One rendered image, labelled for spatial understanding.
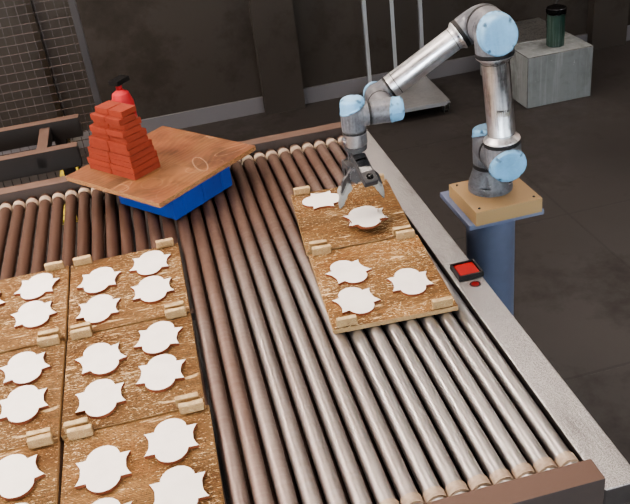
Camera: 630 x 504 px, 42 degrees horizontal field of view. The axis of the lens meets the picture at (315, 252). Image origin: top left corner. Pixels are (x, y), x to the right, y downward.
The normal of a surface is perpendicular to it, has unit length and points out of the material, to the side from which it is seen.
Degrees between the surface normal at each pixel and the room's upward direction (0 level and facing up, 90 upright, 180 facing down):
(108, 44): 90
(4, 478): 0
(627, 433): 0
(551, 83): 90
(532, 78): 90
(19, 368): 0
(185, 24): 90
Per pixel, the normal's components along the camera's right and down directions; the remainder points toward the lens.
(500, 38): 0.11, 0.37
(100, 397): -0.11, -0.85
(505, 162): 0.15, 0.59
